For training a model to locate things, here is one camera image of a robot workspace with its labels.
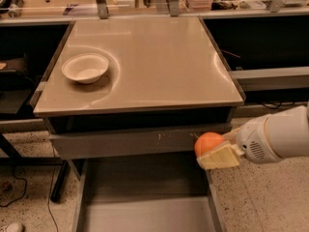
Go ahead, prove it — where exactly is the open grey middle drawer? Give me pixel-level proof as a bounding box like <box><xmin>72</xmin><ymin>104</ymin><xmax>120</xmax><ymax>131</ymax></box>
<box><xmin>72</xmin><ymin>152</ymin><xmax>226</xmax><ymax>232</ymax></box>

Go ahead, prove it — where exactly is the black tool on bench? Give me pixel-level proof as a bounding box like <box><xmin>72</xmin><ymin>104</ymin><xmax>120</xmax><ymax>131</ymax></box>
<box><xmin>0</xmin><ymin>0</ymin><xmax>24</xmax><ymax>17</ymax></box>

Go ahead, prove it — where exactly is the white paper bowl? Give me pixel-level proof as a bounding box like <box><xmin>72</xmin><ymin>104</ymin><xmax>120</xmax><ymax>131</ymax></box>
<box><xmin>62</xmin><ymin>53</ymin><xmax>109</xmax><ymax>84</ymax></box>

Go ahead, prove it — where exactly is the orange fruit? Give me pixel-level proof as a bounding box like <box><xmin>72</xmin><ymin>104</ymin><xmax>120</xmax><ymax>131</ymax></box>
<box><xmin>194</xmin><ymin>132</ymin><xmax>225</xmax><ymax>157</ymax></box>

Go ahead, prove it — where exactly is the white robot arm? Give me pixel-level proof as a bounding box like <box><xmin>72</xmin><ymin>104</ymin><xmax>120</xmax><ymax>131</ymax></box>
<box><xmin>194</xmin><ymin>105</ymin><xmax>309</xmax><ymax>170</ymax></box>

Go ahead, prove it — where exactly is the grey drawer cabinet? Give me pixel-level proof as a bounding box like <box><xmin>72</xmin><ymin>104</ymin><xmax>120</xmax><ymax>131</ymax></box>
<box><xmin>33</xmin><ymin>16</ymin><xmax>245</xmax><ymax>175</ymax></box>

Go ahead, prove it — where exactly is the black table leg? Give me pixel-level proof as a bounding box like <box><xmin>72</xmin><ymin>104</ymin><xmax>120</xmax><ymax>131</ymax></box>
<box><xmin>50</xmin><ymin>160</ymin><xmax>69</xmax><ymax>203</ymax></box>

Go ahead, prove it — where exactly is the grey top drawer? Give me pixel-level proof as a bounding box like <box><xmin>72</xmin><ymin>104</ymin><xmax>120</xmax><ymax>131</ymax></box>
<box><xmin>49</xmin><ymin>124</ymin><xmax>232</xmax><ymax>160</ymax></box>

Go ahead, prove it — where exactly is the black floor cable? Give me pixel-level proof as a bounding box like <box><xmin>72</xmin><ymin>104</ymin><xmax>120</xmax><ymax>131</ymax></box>
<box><xmin>0</xmin><ymin>145</ymin><xmax>61</xmax><ymax>232</ymax></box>

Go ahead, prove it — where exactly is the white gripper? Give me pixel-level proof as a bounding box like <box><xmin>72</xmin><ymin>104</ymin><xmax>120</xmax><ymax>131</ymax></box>
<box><xmin>196</xmin><ymin>115</ymin><xmax>281</xmax><ymax>170</ymax></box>

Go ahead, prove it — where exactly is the white shoe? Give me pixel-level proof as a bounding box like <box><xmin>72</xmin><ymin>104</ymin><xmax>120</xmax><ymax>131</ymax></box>
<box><xmin>0</xmin><ymin>222</ymin><xmax>24</xmax><ymax>232</ymax></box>

